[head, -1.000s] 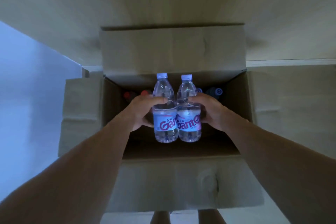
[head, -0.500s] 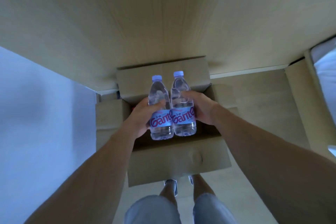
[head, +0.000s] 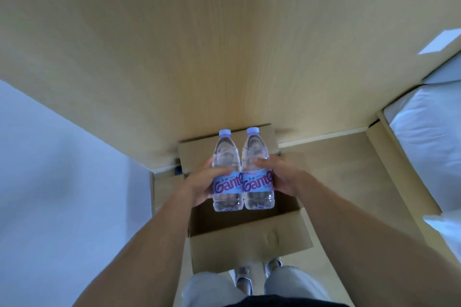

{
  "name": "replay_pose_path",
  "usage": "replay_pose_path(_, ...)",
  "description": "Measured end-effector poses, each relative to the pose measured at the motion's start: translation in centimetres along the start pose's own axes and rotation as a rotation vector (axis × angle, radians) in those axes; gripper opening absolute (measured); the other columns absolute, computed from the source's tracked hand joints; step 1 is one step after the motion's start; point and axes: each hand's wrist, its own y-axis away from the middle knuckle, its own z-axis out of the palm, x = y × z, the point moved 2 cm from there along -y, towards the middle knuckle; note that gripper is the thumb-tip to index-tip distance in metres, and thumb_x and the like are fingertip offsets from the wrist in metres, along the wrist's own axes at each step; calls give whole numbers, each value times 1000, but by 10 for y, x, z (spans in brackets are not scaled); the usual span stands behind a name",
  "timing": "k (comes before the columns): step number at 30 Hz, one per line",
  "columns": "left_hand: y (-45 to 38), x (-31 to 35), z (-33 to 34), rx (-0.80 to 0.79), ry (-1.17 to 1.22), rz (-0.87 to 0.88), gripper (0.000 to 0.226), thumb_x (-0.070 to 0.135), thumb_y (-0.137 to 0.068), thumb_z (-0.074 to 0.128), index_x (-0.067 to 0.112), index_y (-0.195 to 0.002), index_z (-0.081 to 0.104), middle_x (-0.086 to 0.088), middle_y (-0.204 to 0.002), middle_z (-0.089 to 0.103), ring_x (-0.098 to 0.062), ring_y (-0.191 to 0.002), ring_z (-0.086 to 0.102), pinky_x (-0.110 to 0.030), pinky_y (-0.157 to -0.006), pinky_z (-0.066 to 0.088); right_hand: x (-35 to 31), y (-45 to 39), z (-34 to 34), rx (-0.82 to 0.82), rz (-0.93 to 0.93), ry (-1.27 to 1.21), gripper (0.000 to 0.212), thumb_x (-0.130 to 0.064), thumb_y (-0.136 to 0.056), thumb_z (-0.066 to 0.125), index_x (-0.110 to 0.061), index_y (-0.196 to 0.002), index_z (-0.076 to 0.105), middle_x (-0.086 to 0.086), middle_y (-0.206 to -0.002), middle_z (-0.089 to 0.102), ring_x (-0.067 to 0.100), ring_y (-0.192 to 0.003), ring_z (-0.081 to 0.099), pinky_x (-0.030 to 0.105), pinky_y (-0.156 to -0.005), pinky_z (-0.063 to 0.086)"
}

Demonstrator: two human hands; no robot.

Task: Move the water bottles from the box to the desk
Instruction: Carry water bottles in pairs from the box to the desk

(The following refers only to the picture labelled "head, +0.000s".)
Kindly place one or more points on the person's left hand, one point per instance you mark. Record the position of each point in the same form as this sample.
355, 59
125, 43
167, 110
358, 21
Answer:
198, 184

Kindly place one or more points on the white bed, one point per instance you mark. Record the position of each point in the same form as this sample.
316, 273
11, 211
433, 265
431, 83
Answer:
428, 137

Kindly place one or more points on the white wall switch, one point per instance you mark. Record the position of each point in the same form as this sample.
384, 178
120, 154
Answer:
441, 41

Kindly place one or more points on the light denim shorts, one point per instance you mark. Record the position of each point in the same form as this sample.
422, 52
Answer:
295, 281

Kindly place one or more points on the black t-shirt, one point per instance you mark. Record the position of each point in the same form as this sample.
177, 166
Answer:
288, 302

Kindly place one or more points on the brown cardboard box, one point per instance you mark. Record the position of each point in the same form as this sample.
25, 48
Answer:
252, 242

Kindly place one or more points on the dark flat object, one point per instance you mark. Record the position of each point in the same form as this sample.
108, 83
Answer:
178, 170

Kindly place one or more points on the person's white shoe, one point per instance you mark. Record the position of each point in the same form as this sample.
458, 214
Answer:
243, 279
273, 267

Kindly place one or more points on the person's left forearm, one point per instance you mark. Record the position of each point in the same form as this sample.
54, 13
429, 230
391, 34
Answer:
144, 252

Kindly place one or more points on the person's white left shoe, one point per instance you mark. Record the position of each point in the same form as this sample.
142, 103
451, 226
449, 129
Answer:
243, 279

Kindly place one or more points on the grey headboard panel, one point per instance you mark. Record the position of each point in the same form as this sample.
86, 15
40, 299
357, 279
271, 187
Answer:
446, 73

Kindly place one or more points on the person's right forearm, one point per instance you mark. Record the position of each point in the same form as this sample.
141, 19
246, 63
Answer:
378, 252

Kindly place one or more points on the blue-cap water bottle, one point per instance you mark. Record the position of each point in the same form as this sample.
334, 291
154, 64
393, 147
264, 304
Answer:
257, 186
227, 188

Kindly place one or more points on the person's white right shoe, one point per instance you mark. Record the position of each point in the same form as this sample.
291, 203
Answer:
273, 267

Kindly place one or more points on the person's right hand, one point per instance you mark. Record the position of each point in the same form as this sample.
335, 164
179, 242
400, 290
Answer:
288, 179

